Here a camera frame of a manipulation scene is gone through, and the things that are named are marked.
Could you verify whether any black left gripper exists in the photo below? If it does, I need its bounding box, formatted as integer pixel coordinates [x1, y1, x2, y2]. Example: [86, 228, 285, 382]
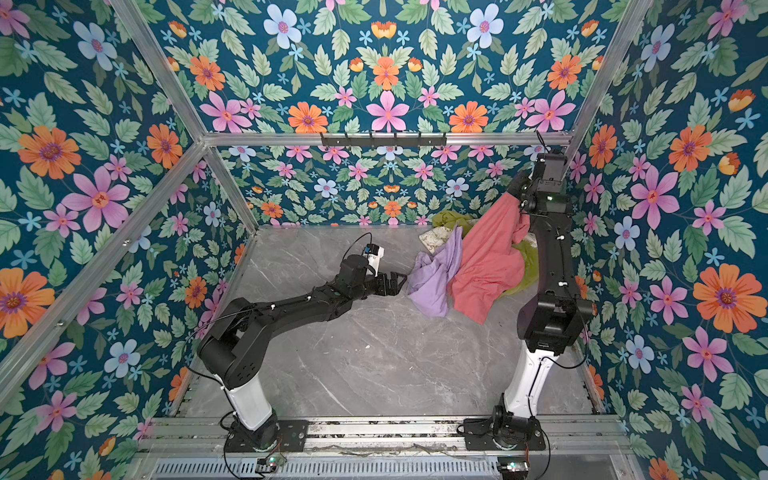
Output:
[350, 268, 409, 301]

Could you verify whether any pink cloth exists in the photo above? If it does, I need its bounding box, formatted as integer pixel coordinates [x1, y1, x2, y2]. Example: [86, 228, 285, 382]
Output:
[448, 193, 530, 325]

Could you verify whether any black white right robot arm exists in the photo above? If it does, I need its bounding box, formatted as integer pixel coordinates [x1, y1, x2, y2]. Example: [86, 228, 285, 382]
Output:
[490, 151, 593, 450]

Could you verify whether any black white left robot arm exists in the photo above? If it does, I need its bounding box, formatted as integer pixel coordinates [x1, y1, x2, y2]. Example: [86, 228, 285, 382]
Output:
[197, 254, 408, 453]

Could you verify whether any lavender cloth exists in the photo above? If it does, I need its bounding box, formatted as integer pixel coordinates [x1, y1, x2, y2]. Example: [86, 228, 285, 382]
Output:
[407, 226, 463, 317]

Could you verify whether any white patterned cloth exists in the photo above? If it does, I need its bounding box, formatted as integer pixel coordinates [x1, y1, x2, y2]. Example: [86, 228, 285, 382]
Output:
[419, 226, 452, 255]

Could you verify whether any olive green cloth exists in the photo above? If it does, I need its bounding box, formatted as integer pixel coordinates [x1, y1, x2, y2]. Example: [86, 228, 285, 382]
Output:
[422, 210, 539, 296]

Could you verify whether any left green circuit board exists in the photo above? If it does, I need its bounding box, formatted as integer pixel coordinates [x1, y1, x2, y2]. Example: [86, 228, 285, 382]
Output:
[257, 454, 287, 473]

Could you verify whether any green circuit board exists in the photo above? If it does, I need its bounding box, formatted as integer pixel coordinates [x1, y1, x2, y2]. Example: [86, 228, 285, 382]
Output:
[497, 457, 530, 480]
[257, 454, 287, 473]

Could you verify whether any right green circuit board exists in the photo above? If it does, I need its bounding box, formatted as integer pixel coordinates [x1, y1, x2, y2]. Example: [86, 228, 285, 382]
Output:
[497, 457, 530, 480]

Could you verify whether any white ventilation grille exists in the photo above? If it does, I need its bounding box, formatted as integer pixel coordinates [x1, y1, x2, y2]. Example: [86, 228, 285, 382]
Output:
[151, 457, 501, 479]

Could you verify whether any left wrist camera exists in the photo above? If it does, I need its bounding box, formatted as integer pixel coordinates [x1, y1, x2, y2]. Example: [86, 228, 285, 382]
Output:
[363, 243, 384, 275]

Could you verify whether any black hook rail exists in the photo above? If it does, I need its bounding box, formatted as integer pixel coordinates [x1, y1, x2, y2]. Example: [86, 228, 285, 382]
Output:
[320, 133, 448, 148]

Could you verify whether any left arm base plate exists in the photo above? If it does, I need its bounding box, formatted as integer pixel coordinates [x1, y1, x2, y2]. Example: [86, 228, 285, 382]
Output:
[224, 420, 309, 453]

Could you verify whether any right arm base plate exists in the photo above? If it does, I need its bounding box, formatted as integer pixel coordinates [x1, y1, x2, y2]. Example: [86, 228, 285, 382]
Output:
[456, 417, 547, 451]

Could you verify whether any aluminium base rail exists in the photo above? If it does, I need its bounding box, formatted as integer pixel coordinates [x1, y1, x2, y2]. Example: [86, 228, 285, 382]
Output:
[138, 414, 631, 456]

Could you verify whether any aluminium corner frame post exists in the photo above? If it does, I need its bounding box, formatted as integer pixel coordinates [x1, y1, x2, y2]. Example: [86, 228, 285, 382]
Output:
[112, 1, 258, 236]

